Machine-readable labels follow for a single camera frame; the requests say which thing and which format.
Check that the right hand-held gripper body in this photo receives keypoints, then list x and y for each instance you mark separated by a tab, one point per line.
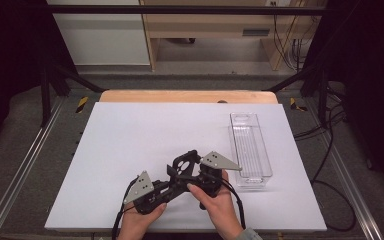
218	160

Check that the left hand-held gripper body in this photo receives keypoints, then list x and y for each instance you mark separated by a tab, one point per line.
140	188

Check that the person's left hand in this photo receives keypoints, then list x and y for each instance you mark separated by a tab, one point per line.
135	226

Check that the person's right hand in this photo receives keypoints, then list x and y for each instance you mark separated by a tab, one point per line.
218	213

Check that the clear plastic container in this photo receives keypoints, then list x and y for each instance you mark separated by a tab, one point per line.
250	150

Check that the white table board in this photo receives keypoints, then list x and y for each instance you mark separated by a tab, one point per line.
130	140

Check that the wooden table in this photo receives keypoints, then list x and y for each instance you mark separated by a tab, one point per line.
166	96

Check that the yellow black tape marker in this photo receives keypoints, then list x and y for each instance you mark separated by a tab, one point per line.
294	104
82	104

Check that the black metal stand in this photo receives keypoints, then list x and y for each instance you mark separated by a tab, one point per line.
322	96
45	96

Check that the wooden desk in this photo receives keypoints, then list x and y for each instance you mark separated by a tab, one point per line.
210	23

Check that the white cabinet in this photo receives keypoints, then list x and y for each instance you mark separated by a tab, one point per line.
103	36

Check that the black curtain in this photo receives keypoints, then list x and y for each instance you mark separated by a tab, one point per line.
10	66
373	83

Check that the aluminium rail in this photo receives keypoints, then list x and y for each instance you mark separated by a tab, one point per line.
363	213
23	166

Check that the black frame crossbar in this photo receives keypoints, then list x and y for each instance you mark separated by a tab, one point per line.
180	10

